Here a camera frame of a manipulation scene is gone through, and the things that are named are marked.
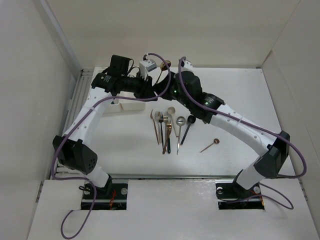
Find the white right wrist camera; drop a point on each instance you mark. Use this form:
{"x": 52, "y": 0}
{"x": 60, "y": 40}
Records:
{"x": 186, "y": 66}

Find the small copper spoon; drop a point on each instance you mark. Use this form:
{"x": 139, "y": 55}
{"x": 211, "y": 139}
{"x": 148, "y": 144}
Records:
{"x": 215, "y": 142}

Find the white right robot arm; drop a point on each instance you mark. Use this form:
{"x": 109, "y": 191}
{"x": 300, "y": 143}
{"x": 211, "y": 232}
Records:
{"x": 272, "y": 152}

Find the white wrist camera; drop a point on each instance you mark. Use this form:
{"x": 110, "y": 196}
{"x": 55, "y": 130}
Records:
{"x": 146, "y": 66}
{"x": 186, "y": 66}

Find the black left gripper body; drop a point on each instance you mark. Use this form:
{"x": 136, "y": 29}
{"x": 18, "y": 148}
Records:
{"x": 141, "y": 92}

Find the black fork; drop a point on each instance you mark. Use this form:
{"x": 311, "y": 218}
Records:
{"x": 161, "y": 119}

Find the white bin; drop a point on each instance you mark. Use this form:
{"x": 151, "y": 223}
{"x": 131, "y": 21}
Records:
{"x": 132, "y": 105}
{"x": 112, "y": 106}

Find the silver round spoon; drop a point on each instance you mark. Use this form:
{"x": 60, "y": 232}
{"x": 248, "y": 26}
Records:
{"x": 180, "y": 121}

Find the gold fork green handle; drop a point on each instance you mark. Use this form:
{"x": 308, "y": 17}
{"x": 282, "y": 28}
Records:
{"x": 168, "y": 133}

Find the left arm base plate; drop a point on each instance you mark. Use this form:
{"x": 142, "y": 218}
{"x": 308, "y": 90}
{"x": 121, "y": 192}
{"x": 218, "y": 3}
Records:
{"x": 113, "y": 201}

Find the rose gold slim fork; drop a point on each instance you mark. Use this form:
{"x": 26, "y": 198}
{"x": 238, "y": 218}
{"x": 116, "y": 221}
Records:
{"x": 154, "y": 126}

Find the copper fork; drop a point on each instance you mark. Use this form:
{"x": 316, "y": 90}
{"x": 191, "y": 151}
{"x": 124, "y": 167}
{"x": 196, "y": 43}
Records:
{"x": 164, "y": 149}

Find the white right bin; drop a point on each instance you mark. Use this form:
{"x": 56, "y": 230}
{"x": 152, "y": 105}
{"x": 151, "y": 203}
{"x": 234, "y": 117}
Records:
{"x": 132, "y": 105}

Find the black spoon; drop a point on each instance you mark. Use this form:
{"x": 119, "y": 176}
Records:
{"x": 190, "y": 121}

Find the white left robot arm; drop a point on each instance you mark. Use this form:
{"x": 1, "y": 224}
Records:
{"x": 72, "y": 149}

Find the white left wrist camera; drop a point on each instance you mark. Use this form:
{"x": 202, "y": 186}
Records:
{"x": 146, "y": 66}

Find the white left bin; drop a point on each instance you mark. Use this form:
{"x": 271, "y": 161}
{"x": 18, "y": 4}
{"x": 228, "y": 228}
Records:
{"x": 112, "y": 106}

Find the silver fork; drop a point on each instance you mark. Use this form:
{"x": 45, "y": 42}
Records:
{"x": 165, "y": 119}
{"x": 157, "y": 118}

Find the gold spoon green handle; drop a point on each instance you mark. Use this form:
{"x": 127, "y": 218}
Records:
{"x": 164, "y": 66}

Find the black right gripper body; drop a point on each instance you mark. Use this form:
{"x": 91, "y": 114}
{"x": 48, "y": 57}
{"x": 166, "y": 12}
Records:
{"x": 172, "y": 92}

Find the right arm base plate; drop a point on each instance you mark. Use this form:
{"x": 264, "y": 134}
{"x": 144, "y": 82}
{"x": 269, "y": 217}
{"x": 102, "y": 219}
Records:
{"x": 232, "y": 197}

